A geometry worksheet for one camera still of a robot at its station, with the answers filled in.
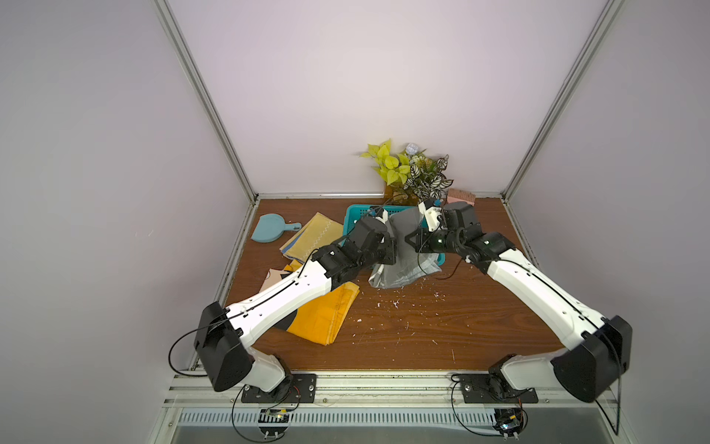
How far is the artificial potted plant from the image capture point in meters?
0.94

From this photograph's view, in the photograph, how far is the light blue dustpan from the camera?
42.8 inches

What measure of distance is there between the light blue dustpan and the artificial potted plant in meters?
0.42
